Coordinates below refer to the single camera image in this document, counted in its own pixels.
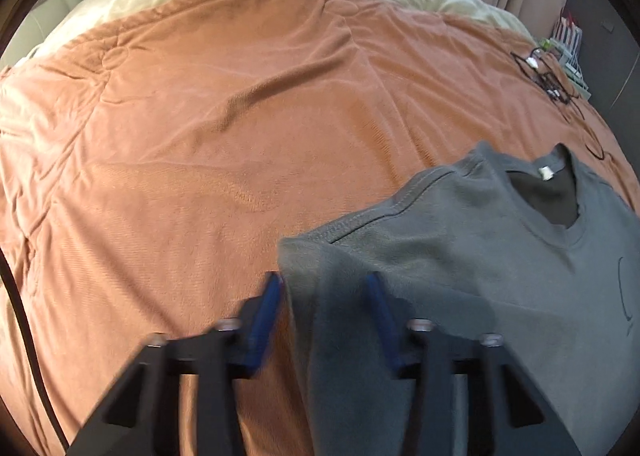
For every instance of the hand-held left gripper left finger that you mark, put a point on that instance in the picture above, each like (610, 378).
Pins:
(262, 316)

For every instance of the cream bed headboard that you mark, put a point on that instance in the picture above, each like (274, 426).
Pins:
(50, 10)

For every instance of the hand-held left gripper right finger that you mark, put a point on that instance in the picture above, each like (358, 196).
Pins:
(382, 321)

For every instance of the small green white box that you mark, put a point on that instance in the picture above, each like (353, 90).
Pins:
(552, 45)

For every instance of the striped tote bag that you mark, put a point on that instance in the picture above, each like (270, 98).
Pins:
(570, 30)

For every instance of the orange blanket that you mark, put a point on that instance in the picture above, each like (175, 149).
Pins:
(200, 135)

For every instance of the grey t-shirt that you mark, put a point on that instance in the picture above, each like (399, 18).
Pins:
(475, 276)

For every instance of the wall switch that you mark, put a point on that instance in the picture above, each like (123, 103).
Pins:
(608, 25)

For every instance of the cream nightstand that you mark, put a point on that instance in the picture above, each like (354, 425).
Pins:
(580, 73)

